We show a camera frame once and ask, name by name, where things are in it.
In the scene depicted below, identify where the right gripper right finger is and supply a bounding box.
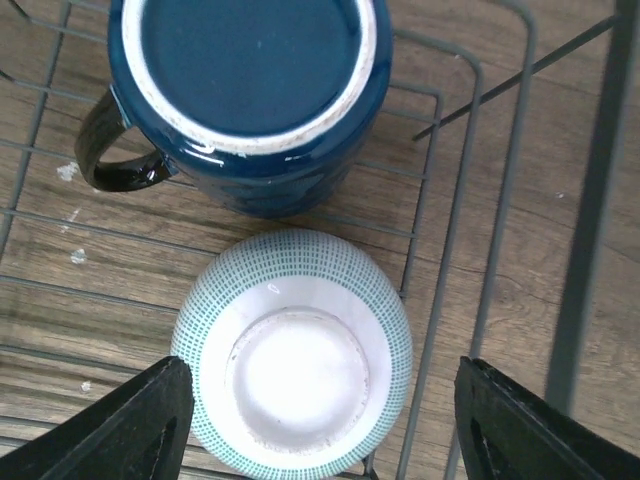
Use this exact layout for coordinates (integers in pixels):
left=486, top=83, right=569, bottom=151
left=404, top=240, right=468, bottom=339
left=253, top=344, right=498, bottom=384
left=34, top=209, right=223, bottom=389
left=455, top=356, right=639, bottom=479

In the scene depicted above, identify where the dark blue mug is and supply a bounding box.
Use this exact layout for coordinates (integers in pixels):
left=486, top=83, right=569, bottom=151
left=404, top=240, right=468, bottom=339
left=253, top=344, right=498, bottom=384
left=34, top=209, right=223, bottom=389
left=75, top=1, right=393, bottom=218

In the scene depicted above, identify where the grey wire dish rack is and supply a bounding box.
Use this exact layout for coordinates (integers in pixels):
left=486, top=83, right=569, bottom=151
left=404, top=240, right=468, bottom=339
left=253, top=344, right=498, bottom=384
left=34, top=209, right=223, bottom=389
left=1, top=1, right=615, bottom=479

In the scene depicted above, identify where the pale green dotted bowl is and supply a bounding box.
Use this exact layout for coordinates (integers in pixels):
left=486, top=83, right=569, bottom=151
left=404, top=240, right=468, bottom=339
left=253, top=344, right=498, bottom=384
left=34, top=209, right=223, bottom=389
left=171, top=229, right=413, bottom=479

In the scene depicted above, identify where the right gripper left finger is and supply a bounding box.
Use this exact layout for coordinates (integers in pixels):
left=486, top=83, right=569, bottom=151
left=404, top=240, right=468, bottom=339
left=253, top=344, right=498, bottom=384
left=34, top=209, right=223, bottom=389
left=1, top=356, right=194, bottom=479

